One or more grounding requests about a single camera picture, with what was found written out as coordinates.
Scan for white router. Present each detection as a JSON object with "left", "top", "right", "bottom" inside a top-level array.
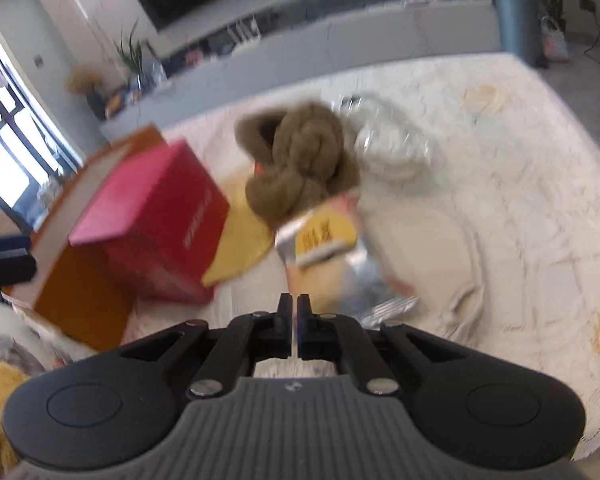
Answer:
[{"left": 227, "top": 18, "right": 262, "bottom": 46}]

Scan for yellow label plastic packet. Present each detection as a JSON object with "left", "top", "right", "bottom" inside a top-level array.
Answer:
[{"left": 273, "top": 194, "right": 422, "bottom": 324}]

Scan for woven basket bag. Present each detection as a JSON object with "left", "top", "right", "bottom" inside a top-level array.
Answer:
[{"left": 539, "top": 15, "right": 571, "bottom": 62}]

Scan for dark vase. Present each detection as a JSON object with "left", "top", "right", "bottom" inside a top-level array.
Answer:
[{"left": 86, "top": 91, "right": 109, "bottom": 122}]

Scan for yellow plush toy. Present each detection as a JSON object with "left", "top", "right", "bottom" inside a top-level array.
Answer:
[{"left": 0, "top": 359, "right": 32, "bottom": 479}]

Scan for dried yellow flowers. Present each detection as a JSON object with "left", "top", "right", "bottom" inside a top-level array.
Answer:
[{"left": 64, "top": 66, "right": 104, "bottom": 97}]

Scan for white lace tablecloth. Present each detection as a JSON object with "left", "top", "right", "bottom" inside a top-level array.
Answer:
[{"left": 99, "top": 52, "right": 600, "bottom": 462}]

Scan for black window frame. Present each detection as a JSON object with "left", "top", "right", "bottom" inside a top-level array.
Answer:
[{"left": 0, "top": 0, "right": 87, "bottom": 213}]

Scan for grey cloth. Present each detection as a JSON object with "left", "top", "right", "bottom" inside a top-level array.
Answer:
[{"left": 0, "top": 302, "right": 82, "bottom": 377}]

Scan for green leafy plant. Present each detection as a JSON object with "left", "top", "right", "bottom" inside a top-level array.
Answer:
[{"left": 112, "top": 19, "right": 149, "bottom": 92}]

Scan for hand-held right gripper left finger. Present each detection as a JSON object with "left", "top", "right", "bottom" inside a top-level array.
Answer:
[{"left": 120, "top": 292, "right": 295, "bottom": 399}]

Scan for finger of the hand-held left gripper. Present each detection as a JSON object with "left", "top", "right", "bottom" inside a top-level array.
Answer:
[{"left": 0, "top": 235, "right": 37, "bottom": 289}]

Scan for clear plastic bag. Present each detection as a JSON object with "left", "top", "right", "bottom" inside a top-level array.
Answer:
[{"left": 329, "top": 92, "right": 434, "bottom": 184}]

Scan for orange cardboard box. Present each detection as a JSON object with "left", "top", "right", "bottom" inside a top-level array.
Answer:
[{"left": 2, "top": 124, "right": 172, "bottom": 354}]

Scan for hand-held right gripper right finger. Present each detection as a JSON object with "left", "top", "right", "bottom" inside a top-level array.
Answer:
[{"left": 297, "top": 294, "right": 475, "bottom": 398}]

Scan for colourful snack bags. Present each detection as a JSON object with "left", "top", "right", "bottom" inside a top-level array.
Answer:
[{"left": 104, "top": 87, "right": 142, "bottom": 114}]

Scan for yellow cloth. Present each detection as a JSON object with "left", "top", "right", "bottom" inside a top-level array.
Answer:
[{"left": 202, "top": 179, "right": 277, "bottom": 289}]

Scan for marble television console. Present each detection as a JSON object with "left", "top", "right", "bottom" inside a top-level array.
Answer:
[{"left": 99, "top": 0, "right": 504, "bottom": 144}]

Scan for red lidded box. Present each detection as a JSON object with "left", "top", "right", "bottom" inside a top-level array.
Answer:
[{"left": 68, "top": 139, "right": 231, "bottom": 306}]

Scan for beige cloth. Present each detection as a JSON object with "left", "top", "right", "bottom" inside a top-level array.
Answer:
[{"left": 359, "top": 204, "right": 487, "bottom": 339}]

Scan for blue grey trash can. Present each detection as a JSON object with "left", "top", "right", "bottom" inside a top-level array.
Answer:
[{"left": 493, "top": 0, "right": 544, "bottom": 67}]

